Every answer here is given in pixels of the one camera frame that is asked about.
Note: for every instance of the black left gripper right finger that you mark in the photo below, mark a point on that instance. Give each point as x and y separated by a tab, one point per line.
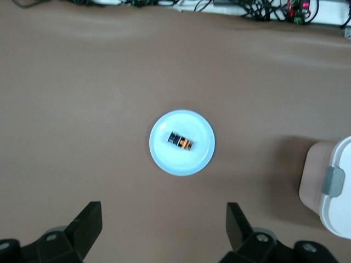
246	243

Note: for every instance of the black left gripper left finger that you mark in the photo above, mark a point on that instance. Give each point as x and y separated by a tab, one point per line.
71	243

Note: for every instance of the orange black push-button switch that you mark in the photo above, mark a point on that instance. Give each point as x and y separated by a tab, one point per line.
181	141

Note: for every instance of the white lidded box grey latches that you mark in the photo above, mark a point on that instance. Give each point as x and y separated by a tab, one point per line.
337	205

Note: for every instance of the light blue round plate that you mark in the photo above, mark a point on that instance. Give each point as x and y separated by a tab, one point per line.
181	164

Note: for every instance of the brown table mat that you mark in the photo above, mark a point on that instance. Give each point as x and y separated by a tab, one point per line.
109	82

